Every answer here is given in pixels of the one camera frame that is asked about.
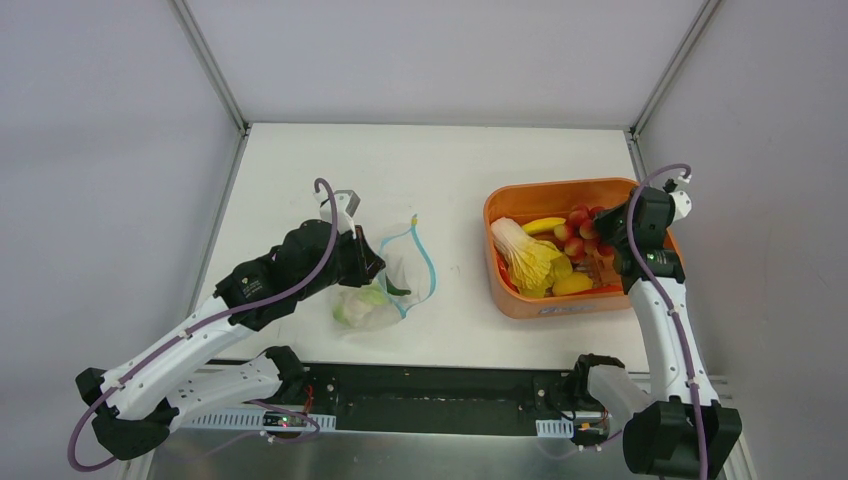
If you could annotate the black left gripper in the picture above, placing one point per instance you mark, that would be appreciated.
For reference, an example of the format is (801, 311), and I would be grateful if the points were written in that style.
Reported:
(365, 258)

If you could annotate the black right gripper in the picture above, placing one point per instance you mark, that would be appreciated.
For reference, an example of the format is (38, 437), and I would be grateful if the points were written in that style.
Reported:
(613, 225)

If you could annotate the red peach cluster toy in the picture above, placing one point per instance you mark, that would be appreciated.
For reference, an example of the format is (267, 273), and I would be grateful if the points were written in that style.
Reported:
(578, 238)

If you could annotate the white cauliflower toy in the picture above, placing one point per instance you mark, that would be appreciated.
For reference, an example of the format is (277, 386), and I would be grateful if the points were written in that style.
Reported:
(364, 308)

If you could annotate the green cucumber toy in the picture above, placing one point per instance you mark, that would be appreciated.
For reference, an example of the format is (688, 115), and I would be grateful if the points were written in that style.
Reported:
(395, 285)

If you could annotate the clear zip top bag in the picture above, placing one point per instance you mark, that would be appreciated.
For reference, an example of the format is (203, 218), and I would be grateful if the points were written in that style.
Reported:
(408, 279)

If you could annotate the orange plastic basket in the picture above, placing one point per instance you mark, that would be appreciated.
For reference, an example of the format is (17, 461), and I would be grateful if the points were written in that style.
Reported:
(527, 202)

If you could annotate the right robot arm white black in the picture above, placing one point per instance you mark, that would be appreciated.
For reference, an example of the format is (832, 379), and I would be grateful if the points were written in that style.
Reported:
(678, 428)

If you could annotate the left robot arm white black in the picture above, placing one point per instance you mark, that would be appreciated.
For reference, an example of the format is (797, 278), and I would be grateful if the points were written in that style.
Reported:
(133, 408)

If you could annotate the yellow lemon toy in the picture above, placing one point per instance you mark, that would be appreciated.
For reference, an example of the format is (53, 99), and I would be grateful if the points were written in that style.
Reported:
(574, 283)

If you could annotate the yellow banana toy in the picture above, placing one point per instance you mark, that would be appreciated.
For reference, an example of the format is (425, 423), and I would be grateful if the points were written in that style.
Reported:
(543, 225)

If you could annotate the yellow napa cabbage toy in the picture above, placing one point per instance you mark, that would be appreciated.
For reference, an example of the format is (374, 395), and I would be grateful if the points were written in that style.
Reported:
(534, 264)

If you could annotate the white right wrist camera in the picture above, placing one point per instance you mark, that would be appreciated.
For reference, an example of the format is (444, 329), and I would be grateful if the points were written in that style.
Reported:
(677, 189)

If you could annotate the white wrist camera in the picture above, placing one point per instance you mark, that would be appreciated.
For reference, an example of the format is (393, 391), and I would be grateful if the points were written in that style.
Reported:
(346, 201)
(677, 189)

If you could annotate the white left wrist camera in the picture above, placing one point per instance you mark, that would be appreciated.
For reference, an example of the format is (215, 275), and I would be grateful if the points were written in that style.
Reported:
(346, 201)

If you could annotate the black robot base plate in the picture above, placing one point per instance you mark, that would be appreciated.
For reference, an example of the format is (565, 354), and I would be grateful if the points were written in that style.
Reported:
(442, 400)

